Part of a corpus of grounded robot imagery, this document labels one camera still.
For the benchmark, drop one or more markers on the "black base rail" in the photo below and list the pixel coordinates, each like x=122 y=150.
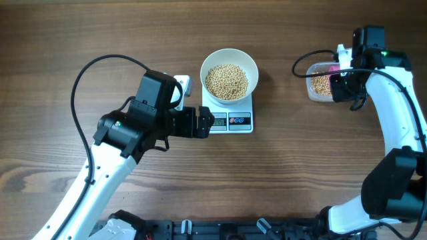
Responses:
x=192 y=230

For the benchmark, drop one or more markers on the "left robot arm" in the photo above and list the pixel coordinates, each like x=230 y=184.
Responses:
x=120 y=142

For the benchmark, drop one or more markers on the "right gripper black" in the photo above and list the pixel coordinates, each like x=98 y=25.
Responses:
x=338 y=94

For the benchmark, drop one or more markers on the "white round bowl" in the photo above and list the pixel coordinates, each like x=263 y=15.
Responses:
x=234 y=57

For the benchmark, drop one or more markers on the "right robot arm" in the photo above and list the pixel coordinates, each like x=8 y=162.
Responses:
x=395 y=190

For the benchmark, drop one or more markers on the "white digital kitchen scale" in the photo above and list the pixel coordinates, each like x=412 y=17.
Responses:
x=231 y=118

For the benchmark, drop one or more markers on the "clear plastic container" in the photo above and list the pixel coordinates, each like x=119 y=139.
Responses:
x=318 y=68

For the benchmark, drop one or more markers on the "soybeans in white bowl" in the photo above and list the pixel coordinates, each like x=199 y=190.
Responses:
x=227 y=82

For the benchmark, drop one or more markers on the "yellow soybeans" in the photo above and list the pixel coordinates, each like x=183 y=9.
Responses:
x=321 y=85

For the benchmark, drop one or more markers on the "pink plastic measuring scoop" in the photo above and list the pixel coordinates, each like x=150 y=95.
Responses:
x=333 y=68

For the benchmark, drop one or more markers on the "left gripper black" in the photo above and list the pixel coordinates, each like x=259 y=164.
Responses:
x=189 y=129

